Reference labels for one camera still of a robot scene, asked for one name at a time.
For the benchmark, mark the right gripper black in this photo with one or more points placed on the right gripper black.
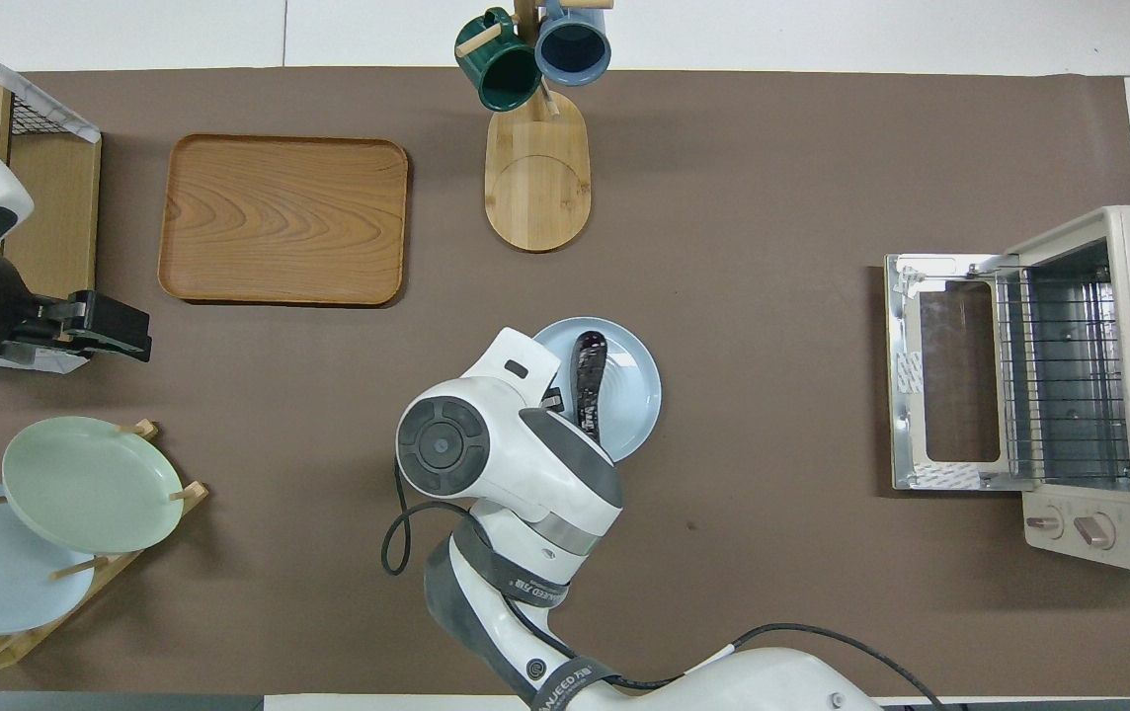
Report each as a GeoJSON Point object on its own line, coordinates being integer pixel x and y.
{"type": "Point", "coordinates": [552, 401]}

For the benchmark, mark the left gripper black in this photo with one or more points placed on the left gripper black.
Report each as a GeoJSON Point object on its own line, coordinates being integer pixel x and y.
{"type": "Point", "coordinates": [41, 326]}

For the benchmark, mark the dark purple eggplant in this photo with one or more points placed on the dark purple eggplant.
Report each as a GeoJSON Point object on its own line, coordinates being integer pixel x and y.
{"type": "Point", "coordinates": [590, 375]}

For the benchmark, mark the light blue round plate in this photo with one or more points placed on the light blue round plate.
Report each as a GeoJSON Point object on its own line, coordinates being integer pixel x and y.
{"type": "Point", "coordinates": [632, 385]}

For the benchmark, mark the glass toaster oven door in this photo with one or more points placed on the glass toaster oven door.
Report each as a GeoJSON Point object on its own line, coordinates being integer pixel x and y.
{"type": "Point", "coordinates": [955, 375]}

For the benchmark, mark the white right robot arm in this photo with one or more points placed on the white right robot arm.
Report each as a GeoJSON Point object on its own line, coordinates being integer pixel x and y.
{"type": "Point", "coordinates": [486, 434]}

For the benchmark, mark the round oven knob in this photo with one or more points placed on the round oven knob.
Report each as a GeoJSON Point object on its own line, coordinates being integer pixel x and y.
{"type": "Point", "coordinates": [1094, 531]}
{"type": "Point", "coordinates": [1046, 522]}

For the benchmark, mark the pale green racked plate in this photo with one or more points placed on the pale green racked plate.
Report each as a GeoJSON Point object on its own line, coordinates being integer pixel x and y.
{"type": "Point", "coordinates": [91, 484]}

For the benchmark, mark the rectangular wooden tray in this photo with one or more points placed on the rectangular wooden tray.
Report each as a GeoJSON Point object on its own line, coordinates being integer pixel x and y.
{"type": "Point", "coordinates": [279, 217]}

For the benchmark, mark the wooden mug tree stand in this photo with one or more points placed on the wooden mug tree stand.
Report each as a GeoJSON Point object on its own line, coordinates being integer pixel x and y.
{"type": "Point", "coordinates": [537, 188]}

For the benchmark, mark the wooden plate rack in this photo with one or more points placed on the wooden plate rack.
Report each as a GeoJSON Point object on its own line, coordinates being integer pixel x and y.
{"type": "Point", "coordinates": [111, 568]}

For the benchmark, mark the brown table mat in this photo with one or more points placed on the brown table mat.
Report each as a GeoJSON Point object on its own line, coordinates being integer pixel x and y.
{"type": "Point", "coordinates": [772, 197]}

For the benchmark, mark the dark green mug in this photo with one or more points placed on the dark green mug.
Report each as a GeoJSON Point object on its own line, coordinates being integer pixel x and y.
{"type": "Point", "coordinates": [506, 79]}

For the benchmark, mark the blue grey mug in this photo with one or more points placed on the blue grey mug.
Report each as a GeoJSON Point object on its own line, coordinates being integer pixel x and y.
{"type": "Point", "coordinates": [573, 47]}

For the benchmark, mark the wooden shelf with mesh frame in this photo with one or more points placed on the wooden shelf with mesh frame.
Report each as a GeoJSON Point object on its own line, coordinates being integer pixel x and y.
{"type": "Point", "coordinates": [51, 217]}

